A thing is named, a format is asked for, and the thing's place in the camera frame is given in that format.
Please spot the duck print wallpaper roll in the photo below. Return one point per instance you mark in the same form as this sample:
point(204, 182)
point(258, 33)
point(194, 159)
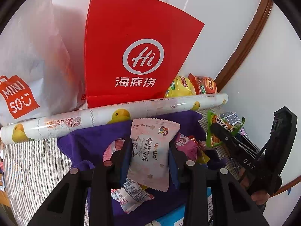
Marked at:
point(70, 122)

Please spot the green noodle snack packet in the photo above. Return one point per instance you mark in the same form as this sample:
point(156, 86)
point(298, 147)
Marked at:
point(215, 141)

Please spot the pale pink snowflake snack packet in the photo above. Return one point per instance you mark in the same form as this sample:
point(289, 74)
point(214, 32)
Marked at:
point(150, 155)

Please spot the white plastic shopping bag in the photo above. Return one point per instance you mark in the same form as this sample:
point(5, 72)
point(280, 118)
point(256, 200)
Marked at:
point(30, 51)

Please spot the pink peach-print snack packet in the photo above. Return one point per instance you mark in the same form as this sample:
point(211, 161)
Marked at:
point(112, 148)

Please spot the orange chip bag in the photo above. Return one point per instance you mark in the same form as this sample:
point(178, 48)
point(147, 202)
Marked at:
point(204, 84)

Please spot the person's right hand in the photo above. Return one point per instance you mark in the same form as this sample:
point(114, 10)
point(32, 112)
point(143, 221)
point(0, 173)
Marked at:
point(259, 198)

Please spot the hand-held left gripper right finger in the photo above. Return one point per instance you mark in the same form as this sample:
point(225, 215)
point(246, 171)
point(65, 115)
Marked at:
point(172, 167)

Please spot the yellow triangular snack packet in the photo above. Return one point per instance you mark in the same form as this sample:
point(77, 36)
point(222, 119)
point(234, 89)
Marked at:
point(203, 157)

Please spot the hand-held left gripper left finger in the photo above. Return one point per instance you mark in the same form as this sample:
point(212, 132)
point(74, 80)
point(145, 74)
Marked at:
point(124, 162)

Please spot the white red-label snack packet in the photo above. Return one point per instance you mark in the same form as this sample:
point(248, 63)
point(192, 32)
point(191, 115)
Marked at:
point(131, 195)

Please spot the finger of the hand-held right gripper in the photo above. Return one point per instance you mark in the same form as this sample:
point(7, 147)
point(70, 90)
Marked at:
point(222, 135)

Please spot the red paper bag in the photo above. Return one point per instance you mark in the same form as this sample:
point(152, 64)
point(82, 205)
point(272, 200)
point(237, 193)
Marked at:
point(141, 28)

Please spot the yellow chip bag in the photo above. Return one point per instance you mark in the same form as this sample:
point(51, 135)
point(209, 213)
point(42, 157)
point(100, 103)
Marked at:
point(180, 87)

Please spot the purple towel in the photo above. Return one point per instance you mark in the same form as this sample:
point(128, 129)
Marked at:
point(89, 143)

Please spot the light pink snack packet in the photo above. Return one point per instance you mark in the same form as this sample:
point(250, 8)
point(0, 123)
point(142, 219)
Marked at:
point(187, 147)

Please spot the grey checked folded cloth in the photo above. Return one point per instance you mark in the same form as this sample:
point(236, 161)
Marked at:
point(229, 117)

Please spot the light blue cardboard box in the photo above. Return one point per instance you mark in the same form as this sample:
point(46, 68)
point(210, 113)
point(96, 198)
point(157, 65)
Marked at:
point(174, 216)

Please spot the brown wooden door frame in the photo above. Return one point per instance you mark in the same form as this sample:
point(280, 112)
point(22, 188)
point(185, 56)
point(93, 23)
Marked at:
point(244, 42)

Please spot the striped mattress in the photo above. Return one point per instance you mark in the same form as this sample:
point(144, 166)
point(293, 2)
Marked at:
point(35, 169)

